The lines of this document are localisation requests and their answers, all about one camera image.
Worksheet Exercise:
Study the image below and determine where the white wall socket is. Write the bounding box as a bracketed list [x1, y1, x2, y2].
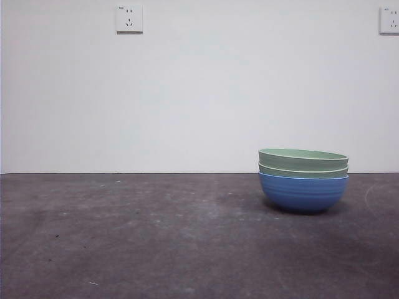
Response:
[379, 6, 399, 35]
[116, 4, 144, 34]

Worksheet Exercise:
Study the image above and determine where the pale green bowl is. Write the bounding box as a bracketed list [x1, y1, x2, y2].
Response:
[257, 148, 350, 172]
[257, 162, 350, 180]

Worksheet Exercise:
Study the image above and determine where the blue bowl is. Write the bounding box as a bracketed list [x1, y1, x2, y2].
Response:
[257, 172, 350, 215]

